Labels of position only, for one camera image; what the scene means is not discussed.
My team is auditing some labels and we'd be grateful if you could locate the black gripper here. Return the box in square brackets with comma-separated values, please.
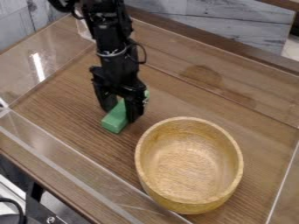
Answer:
[89, 49, 150, 123]

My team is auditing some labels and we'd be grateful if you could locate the green rectangular block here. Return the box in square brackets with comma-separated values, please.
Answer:
[101, 90, 150, 134]

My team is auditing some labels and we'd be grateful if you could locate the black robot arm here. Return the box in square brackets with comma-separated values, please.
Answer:
[49, 0, 147, 123]

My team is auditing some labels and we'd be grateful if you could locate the brown wooden bowl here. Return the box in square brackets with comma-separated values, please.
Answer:
[135, 116, 245, 214]

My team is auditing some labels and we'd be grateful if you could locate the clear acrylic tray wall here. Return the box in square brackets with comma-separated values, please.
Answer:
[0, 108, 193, 224]

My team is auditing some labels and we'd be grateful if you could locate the black metal table bracket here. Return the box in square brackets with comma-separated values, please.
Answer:
[26, 182, 67, 224]

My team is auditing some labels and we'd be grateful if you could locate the black cable bottom left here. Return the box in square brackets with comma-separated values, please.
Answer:
[0, 196, 27, 224]

